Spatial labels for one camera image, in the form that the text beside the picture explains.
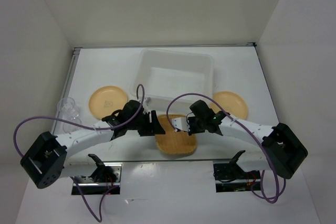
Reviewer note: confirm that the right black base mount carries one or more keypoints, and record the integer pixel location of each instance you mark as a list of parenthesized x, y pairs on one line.
[(229, 177)]

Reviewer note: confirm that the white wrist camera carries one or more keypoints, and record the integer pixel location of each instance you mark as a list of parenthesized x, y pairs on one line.
[(180, 124), (146, 105)]

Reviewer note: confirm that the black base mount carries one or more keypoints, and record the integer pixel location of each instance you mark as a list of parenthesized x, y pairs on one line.
[(229, 177), (104, 179)]

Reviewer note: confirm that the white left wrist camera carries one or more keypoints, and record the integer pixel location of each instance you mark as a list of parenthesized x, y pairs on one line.
[(146, 105)]

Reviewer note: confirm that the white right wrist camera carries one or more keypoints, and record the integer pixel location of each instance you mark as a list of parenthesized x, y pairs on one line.
[(180, 124)]

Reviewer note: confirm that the translucent white plastic bin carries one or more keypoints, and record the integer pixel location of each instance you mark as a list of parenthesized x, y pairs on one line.
[(166, 74)]

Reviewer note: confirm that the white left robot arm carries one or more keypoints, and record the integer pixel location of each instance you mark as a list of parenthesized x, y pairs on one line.
[(47, 158)]

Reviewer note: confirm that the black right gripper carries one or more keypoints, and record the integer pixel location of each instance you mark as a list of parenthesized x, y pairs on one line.
[(192, 130)]

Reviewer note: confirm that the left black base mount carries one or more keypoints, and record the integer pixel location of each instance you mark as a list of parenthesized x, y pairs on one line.
[(104, 179)]

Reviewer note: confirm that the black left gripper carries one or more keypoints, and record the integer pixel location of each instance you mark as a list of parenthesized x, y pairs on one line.
[(148, 130)]

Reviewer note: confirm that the yellow bear plate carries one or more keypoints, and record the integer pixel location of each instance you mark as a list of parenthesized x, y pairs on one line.
[(106, 100), (232, 103)]

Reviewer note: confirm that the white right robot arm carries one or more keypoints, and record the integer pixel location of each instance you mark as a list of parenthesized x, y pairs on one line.
[(282, 151)]

